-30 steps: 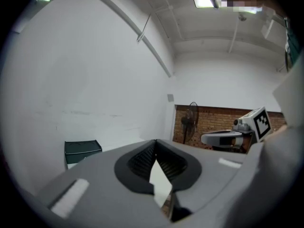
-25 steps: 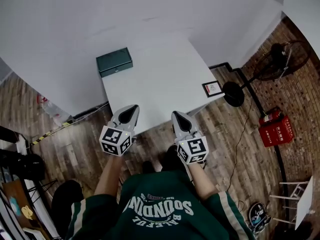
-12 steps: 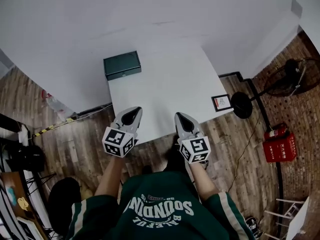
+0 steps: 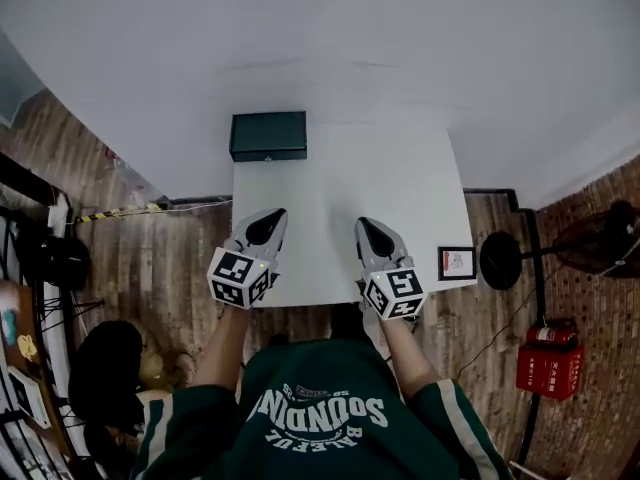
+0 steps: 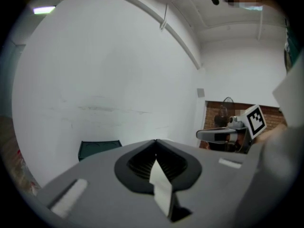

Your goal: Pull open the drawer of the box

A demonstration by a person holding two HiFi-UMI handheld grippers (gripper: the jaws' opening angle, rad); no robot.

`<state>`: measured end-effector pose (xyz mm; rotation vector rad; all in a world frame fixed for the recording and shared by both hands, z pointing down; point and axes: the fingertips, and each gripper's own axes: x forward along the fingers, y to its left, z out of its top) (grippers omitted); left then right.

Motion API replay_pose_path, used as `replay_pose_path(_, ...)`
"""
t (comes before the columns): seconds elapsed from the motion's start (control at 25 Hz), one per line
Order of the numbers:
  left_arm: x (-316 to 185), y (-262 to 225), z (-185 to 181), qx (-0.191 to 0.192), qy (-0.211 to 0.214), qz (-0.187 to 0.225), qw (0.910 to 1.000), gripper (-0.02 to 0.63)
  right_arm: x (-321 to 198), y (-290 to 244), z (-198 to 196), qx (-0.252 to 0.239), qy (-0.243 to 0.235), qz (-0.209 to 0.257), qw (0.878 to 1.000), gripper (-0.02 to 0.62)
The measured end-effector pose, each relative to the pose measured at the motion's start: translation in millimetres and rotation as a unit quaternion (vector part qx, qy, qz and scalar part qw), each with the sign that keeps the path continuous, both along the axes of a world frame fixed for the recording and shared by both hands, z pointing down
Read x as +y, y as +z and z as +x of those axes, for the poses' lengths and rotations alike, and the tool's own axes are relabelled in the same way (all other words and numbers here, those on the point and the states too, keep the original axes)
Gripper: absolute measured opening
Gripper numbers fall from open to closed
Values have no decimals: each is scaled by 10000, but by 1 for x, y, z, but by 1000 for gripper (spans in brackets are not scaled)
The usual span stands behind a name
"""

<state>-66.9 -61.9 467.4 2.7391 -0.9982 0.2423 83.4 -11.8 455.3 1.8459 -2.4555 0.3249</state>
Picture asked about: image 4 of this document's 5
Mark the black framed white card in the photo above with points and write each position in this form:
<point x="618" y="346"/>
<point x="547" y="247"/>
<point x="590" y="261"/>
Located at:
<point x="457" y="263"/>

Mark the black floor fan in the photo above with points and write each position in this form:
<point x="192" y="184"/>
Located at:
<point x="500" y="260"/>

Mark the person's green printed shirt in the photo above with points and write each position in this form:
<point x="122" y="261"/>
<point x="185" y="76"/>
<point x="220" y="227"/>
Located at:
<point x="320" y="443"/>

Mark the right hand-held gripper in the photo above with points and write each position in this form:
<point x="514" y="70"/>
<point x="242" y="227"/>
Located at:
<point x="397" y="293"/>

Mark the yellow black striped bar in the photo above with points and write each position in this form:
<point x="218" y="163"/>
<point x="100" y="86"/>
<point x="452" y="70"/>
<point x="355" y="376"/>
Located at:
<point x="107" y="214"/>

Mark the dark green box drawer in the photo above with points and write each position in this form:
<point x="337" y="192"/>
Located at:
<point x="250" y="156"/>

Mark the black chair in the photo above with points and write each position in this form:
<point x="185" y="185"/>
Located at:
<point x="105" y="368"/>

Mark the dark green box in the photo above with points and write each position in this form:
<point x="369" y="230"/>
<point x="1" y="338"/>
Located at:
<point x="267" y="130"/>

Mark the person's black trouser leg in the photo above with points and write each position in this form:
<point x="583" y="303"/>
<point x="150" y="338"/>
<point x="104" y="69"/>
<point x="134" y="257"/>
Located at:
<point x="350" y="323"/>

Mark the red fire extinguisher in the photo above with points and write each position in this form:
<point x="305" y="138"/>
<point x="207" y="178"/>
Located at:
<point x="550" y="335"/>

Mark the person's left forearm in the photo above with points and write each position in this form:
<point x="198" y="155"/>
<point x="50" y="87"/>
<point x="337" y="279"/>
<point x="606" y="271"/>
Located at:
<point x="225" y="348"/>

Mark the person's right forearm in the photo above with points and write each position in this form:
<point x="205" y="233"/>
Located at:
<point x="407" y="358"/>

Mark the white flat box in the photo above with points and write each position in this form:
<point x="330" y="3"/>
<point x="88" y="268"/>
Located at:
<point x="30" y="398"/>

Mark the brown wooden side desk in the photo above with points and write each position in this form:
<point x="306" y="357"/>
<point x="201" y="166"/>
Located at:
<point x="15" y="328"/>

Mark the red fire extinguisher box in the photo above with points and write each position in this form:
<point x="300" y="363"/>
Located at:
<point x="547" y="373"/>

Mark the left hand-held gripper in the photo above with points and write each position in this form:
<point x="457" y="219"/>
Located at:
<point x="235" y="278"/>

